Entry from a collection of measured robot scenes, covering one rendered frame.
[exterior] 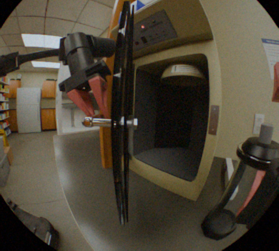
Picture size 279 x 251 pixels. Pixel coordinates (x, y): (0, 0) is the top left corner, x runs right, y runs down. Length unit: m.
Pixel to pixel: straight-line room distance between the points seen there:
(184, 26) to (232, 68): 0.50
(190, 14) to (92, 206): 0.56
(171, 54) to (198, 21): 0.13
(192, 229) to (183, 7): 0.54
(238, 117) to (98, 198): 0.76
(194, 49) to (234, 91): 0.46
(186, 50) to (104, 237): 0.51
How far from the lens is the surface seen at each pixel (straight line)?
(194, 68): 0.35
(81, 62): 0.21
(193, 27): 0.31
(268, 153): 0.19
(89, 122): 0.16
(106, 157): 0.48
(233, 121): 0.71
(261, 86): 0.77
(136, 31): 0.37
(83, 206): 0.36
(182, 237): 0.32
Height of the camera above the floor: 1.23
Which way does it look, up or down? 4 degrees down
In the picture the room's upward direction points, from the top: 2 degrees clockwise
